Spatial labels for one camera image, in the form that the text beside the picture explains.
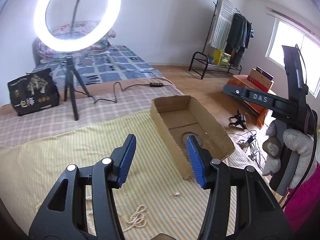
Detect black tripod stand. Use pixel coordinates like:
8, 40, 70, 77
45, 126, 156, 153
64, 56, 93, 121

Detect black small tripod on floor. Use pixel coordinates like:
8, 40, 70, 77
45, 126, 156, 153
229, 109, 247, 130

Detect black bangle ring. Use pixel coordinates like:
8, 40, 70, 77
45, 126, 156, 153
180, 131, 203, 149

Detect brown cardboard box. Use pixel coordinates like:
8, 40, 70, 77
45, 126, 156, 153
150, 95, 235, 180

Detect striped hanging towel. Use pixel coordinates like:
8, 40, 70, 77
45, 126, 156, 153
208, 0, 236, 50

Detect yellow green box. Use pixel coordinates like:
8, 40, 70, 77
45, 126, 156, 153
213, 49, 231, 67

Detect black clothes rack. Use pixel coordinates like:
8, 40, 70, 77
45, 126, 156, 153
188, 0, 254, 80

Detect pink checkered blanket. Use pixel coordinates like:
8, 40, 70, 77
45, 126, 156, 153
1, 77, 182, 147

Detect pink sleeve forearm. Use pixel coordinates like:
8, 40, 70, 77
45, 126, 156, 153
284, 164, 319, 232

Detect grey gloved right hand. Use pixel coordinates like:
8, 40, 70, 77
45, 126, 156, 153
263, 120, 319, 194

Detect floral folded quilt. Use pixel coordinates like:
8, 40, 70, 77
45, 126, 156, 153
33, 20, 116, 65

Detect white ring light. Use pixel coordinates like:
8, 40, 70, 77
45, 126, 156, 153
33, 0, 121, 53

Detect yellow striped cloth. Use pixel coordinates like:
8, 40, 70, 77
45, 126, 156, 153
0, 109, 266, 240

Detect small white pearl necklace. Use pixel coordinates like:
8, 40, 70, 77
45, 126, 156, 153
121, 204, 148, 233

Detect dark hanging clothes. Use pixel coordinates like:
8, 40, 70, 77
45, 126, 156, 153
225, 14, 253, 68

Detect black power cable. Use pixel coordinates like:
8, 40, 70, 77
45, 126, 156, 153
75, 81, 171, 105

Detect window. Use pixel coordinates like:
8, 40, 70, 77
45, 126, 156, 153
266, 18, 319, 98

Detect black snack bag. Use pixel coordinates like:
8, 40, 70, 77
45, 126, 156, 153
8, 68, 60, 116

